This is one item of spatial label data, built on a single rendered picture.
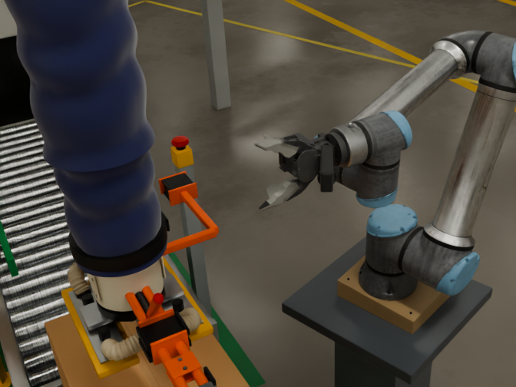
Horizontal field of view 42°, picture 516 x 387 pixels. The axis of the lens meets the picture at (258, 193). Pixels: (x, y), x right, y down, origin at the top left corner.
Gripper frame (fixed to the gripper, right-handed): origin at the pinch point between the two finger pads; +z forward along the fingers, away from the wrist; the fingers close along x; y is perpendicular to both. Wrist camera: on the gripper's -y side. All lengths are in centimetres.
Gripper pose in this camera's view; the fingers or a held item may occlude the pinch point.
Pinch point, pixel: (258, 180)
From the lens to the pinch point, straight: 134.3
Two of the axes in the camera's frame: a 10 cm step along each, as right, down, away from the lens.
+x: -0.6, -8.5, -5.3
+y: -4.7, -4.5, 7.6
